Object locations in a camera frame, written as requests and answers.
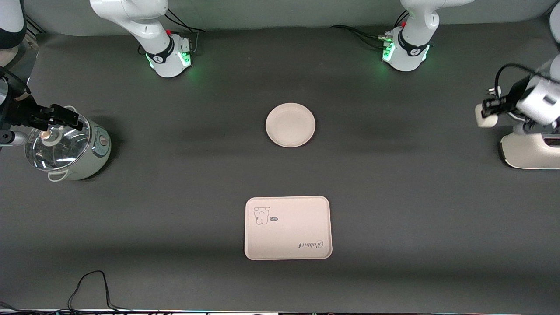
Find small white bun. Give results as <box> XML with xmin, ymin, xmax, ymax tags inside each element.
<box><xmin>476</xmin><ymin>103</ymin><xmax>499</xmax><ymax>128</ymax></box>

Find round cream plate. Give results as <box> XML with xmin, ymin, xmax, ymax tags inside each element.
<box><xmin>266</xmin><ymin>103</ymin><xmax>316</xmax><ymax>148</ymax></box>

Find cream tray with rabbit print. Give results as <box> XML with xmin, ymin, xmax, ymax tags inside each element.
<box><xmin>244</xmin><ymin>196</ymin><xmax>333</xmax><ymax>261</ymax></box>

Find glass pot lid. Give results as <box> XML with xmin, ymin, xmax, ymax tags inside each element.
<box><xmin>25</xmin><ymin>112</ymin><xmax>91</xmax><ymax>171</ymax></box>

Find pale green electric pot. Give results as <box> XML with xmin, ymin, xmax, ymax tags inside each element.
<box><xmin>25</xmin><ymin>106</ymin><xmax>112</xmax><ymax>182</ymax></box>

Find white countertop appliance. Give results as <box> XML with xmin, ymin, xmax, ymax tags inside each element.
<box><xmin>500</xmin><ymin>130</ymin><xmax>560</xmax><ymax>170</ymax></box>

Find beige background object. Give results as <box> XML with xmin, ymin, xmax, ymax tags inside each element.
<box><xmin>0</xmin><ymin>44</ymin><xmax>19</xmax><ymax>67</ymax></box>

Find aluminium frame rail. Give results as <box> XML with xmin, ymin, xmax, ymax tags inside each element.
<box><xmin>24</xmin><ymin>15</ymin><xmax>45</xmax><ymax>35</ymax></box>

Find black right arm base cables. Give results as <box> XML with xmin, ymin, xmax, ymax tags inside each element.
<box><xmin>164</xmin><ymin>9</ymin><xmax>206</xmax><ymax>34</ymax></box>

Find black arm base cables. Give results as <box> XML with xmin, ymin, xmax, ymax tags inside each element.
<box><xmin>164</xmin><ymin>9</ymin><xmax>206</xmax><ymax>34</ymax></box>
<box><xmin>330</xmin><ymin>10</ymin><xmax>410</xmax><ymax>49</ymax></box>

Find black left arm base cables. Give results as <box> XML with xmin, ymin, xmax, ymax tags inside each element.
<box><xmin>330</xmin><ymin>10</ymin><xmax>410</xmax><ymax>49</ymax></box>

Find black looped floor cable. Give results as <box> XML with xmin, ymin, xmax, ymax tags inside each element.
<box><xmin>68</xmin><ymin>270</ymin><xmax>132</xmax><ymax>313</ymax></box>

